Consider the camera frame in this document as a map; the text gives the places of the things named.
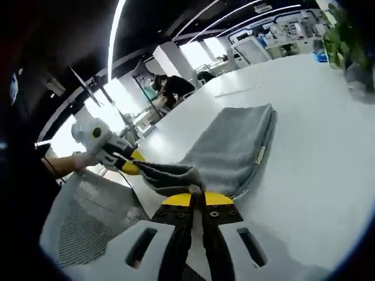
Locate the white table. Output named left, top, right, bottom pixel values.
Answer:
left=104, top=52, right=375, bottom=276

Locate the grey plant pot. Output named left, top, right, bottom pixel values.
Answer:
left=343, top=62, right=375, bottom=104

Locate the person's dark clothing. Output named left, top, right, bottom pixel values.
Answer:
left=0, top=87, right=61, bottom=264

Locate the person's left hand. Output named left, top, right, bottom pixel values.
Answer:
left=73, top=150, right=100, bottom=173

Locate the white office chair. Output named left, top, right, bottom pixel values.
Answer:
left=230, top=36, right=271, bottom=70

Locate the black cable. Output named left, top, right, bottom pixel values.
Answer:
left=116, top=170, right=133, bottom=189

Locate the grey mesh chair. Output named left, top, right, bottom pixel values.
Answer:
left=40, top=170, right=151, bottom=269

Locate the white chest-worn device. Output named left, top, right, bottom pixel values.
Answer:
left=9, top=72, right=19, bottom=105

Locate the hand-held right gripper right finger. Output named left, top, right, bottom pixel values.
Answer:
left=202, top=191, right=303, bottom=281

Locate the blue packet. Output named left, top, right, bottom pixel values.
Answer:
left=312, top=50, right=328, bottom=64

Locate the green potted plant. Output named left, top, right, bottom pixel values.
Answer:
left=323, top=2, right=375, bottom=77

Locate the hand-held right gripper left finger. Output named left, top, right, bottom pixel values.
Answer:
left=96, top=192, right=196, bottom=281

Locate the grey towel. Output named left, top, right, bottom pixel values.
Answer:
left=133, top=102, right=278, bottom=235

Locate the white flat strip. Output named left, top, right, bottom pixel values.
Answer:
left=214, top=84, right=265, bottom=98

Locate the white cabinet row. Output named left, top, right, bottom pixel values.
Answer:
left=262, top=37, right=323, bottom=57

